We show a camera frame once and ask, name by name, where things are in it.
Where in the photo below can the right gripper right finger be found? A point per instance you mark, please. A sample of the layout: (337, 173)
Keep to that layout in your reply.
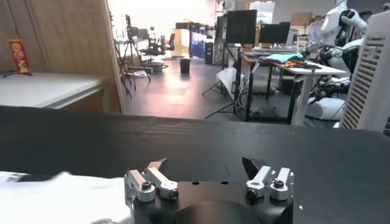
(262, 179)

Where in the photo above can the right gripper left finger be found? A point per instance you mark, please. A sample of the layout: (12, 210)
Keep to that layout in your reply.
(158, 182)

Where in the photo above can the white t-shirt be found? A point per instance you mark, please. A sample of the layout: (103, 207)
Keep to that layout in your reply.
(61, 201)

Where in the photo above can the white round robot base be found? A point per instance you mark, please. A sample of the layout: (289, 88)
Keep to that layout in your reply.
(326, 108)

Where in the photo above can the black table cover cloth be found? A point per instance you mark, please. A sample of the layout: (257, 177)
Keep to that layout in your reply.
(213, 143)

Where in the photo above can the black monitor tripod stand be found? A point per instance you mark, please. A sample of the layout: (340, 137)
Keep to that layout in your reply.
(236, 85)

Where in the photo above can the white standing desk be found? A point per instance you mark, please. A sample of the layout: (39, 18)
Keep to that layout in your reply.
(304, 91)

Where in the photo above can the white reflector board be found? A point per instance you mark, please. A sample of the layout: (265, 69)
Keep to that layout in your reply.
(228, 80)

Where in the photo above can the black trash bin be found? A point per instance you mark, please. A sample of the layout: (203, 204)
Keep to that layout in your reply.
(185, 66)

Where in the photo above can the teal folded cloth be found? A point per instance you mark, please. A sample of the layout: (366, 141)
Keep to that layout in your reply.
(283, 58)

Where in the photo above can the black office chair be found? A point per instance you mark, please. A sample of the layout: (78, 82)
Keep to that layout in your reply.
(158, 45)

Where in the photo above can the white air cooler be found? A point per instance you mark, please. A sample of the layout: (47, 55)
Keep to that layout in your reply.
(371, 85)

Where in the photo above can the white side table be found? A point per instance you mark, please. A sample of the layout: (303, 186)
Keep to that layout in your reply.
(45, 89)

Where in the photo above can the small black monitor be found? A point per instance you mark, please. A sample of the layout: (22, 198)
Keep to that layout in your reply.
(274, 33)

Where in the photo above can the black monitor on stand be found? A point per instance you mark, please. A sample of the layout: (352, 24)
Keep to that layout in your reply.
(241, 27)

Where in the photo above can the white humanoid robot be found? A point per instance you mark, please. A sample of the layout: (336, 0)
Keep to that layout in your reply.
(332, 30)

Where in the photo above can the wooden folding screen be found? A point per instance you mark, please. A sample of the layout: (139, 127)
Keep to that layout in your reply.
(76, 39)

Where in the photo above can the brown cardboard box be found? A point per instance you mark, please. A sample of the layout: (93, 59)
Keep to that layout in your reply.
(301, 19)

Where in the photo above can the red chips can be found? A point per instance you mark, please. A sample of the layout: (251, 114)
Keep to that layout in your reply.
(19, 58)

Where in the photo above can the camera on black tripod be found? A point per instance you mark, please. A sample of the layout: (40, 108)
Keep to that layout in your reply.
(131, 45)

